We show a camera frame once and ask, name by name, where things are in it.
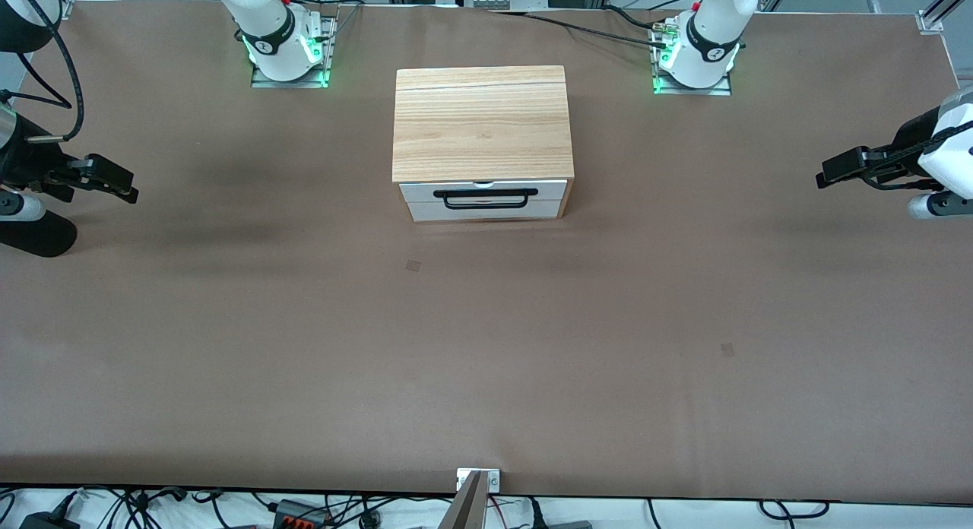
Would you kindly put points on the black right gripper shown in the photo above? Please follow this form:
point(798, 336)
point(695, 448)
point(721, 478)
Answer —
point(24, 163)

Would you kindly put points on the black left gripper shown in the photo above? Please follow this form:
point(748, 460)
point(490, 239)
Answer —
point(910, 138)

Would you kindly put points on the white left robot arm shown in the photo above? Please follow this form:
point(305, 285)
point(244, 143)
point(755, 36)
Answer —
point(714, 27)

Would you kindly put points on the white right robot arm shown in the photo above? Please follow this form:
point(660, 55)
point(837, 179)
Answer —
point(270, 27)

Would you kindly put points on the light wooden drawer cabinet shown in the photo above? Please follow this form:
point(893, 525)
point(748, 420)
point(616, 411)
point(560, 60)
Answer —
point(483, 126)

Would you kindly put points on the black power adapter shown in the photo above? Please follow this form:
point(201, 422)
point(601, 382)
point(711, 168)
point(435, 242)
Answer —
point(45, 521)

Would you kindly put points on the black orange connector block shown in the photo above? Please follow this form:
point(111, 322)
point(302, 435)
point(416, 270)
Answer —
point(300, 515)

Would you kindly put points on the grey flat box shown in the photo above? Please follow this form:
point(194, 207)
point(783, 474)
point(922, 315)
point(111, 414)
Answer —
point(568, 524)

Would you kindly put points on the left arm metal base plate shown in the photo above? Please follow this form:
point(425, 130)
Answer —
point(695, 92)

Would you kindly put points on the metal corner bracket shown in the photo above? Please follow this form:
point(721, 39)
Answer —
point(67, 8)
point(930, 22)

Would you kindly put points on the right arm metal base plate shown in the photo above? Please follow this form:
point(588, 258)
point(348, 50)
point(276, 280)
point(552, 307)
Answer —
point(289, 83)

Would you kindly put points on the aluminium frame strut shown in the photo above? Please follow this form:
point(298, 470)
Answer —
point(950, 1)

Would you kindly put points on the small metal table bracket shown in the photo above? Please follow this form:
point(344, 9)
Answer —
point(494, 479)

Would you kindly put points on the grey metal camera pole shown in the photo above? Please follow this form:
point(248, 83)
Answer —
point(467, 506)

